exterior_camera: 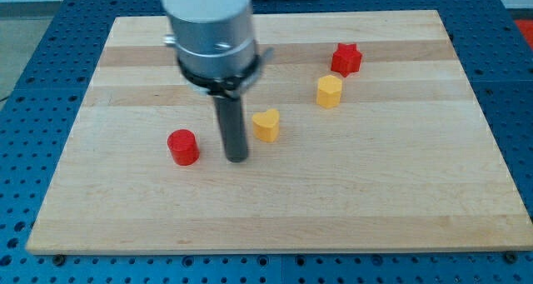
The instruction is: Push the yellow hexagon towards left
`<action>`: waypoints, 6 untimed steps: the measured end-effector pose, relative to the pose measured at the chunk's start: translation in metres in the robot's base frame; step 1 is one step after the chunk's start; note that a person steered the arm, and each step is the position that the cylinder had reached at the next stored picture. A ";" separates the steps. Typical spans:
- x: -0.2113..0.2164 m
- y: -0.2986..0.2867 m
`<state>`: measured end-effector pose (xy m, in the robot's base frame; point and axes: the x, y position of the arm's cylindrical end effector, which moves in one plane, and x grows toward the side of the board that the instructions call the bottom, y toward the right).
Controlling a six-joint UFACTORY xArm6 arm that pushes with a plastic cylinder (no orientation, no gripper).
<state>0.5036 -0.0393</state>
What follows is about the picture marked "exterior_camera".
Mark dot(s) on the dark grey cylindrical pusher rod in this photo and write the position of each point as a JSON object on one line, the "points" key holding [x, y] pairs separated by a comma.
{"points": [[232, 128]]}

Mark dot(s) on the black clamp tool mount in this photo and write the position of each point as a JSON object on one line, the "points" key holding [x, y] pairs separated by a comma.
{"points": [[221, 69]]}

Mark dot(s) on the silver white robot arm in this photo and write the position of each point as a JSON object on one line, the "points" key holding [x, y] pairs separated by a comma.
{"points": [[208, 21]]}

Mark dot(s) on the yellow hexagon block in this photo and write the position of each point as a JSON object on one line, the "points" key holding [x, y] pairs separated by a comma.
{"points": [[329, 90]]}

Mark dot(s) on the yellow heart block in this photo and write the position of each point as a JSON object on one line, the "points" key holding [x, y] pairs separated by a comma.
{"points": [[266, 125]]}

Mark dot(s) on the red cylinder block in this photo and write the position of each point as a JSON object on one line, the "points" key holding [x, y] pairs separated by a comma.
{"points": [[183, 147]]}

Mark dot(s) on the red star block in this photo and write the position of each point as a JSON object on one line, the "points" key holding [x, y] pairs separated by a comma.
{"points": [[346, 59]]}

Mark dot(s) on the light wooden board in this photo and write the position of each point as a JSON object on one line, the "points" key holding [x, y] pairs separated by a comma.
{"points": [[405, 163]]}

